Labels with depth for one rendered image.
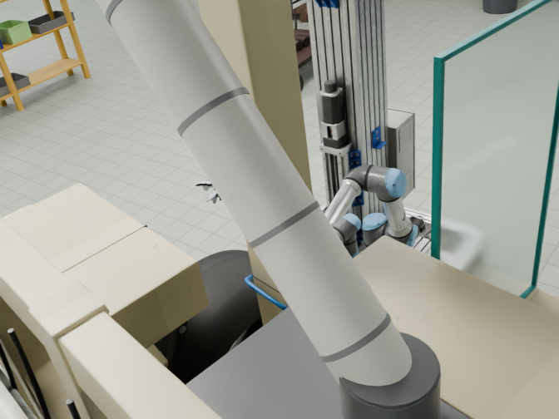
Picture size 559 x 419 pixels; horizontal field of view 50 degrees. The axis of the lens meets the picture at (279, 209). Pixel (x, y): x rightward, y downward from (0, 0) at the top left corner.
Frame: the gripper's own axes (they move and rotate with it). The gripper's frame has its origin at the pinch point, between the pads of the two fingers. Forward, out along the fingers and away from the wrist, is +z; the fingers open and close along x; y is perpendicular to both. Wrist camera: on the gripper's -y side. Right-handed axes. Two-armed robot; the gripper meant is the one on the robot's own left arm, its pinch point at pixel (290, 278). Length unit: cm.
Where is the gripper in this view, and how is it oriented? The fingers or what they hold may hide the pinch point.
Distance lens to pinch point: 216.1
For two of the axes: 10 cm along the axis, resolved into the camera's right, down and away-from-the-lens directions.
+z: -7.1, 5.4, -4.6
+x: 6.8, 3.3, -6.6
